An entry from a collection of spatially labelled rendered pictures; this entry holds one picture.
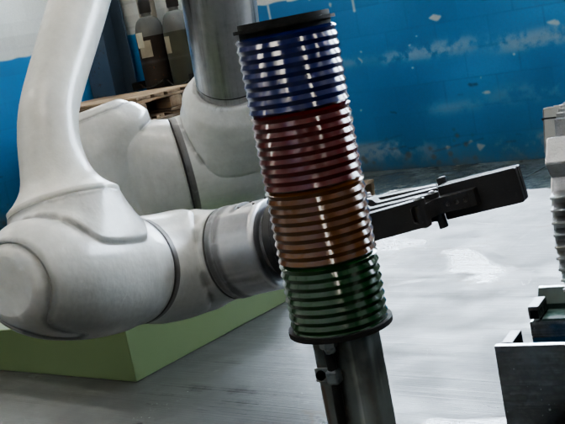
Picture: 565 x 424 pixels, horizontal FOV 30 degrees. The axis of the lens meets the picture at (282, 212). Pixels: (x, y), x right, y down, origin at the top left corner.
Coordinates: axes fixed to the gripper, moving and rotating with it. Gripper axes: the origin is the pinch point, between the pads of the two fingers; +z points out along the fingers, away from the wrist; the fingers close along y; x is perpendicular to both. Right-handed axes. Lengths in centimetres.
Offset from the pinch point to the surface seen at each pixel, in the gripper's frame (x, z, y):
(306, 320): -0.2, -1.3, -32.8
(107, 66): -76, -499, 640
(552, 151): -2.9, 8.5, -6.8
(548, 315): 12.8, 1.1, 4.2
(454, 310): 21, -23, 43
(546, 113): -2.7, 1.2, 22.6
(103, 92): -57, -512, 642
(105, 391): 16, -61, 16
